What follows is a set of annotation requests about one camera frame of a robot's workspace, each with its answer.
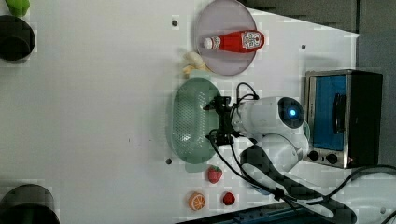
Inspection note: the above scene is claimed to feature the toy orange half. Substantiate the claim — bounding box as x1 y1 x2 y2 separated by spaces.
188 192 205 211

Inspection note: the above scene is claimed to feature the grey round plate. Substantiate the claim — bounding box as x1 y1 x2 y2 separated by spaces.
193 0 257 76

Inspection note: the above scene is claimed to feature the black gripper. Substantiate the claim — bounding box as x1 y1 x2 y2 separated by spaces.
203 96 233 146

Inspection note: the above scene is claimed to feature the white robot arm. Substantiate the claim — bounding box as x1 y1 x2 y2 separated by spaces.
204 96 395 224

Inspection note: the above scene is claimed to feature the black cylinder lower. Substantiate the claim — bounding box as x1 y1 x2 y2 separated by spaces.
0 184 61 224

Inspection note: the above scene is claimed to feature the small red toy fruit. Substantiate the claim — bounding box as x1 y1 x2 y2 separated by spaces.
222 191 235 205

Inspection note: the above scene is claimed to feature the black cylinder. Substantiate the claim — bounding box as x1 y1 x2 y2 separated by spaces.
0 184 61 224
0 15 35 62

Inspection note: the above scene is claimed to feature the red ketchup bottle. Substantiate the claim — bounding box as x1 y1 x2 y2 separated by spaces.
204 30 265 53

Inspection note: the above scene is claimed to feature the silver toaster oven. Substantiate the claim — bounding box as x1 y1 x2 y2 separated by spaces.
304 69 383 169

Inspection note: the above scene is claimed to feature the green cylinder object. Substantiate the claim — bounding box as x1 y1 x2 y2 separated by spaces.
5 0 30 17

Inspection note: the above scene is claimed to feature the green plastic strainer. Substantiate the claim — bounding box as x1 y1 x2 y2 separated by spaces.
166 70 220 173

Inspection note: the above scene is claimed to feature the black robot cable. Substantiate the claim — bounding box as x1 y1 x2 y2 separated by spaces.
207 81 396 224

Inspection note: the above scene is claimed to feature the toy strawberry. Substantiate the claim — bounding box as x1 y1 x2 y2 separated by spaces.
207 165 222 184

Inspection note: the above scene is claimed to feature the black cylinder upper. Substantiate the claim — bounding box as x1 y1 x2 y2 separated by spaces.
0 15 35 62

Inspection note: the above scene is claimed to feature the peeled toy banana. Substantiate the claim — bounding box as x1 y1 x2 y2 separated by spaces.
182 51 208 75

